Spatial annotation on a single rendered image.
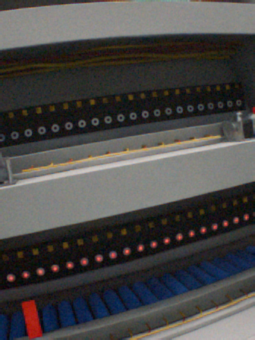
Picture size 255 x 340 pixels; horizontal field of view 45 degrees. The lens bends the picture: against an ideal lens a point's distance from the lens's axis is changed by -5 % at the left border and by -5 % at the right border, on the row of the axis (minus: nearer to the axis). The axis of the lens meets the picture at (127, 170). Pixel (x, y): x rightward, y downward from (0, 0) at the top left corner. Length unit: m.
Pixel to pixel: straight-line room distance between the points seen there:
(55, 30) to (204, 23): 0.19
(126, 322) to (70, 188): 0.16
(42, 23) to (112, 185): 0.20
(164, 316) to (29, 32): 0.35
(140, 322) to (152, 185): 0.15
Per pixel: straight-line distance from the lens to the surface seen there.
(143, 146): 0.35
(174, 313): 0.38
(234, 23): 0.47
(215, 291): 0.39
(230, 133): 0.39
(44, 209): 0.29
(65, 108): 0.49
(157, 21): 0.41
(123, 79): 0.58
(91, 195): 0.29
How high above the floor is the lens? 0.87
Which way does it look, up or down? 12 degrees up
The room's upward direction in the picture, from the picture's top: 14 degrees counter-clockwise
